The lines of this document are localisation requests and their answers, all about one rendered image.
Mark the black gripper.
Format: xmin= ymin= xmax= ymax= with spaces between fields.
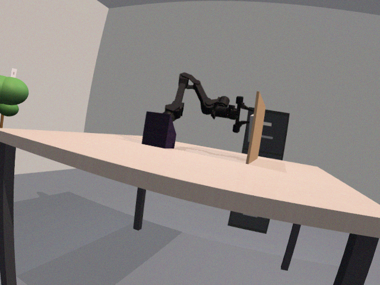
xmin=224 ymin=96 xmax=254 ymax=133

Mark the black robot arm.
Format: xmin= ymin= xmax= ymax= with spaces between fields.
xmin=163 ymin=72 xmax=237 ymax=122

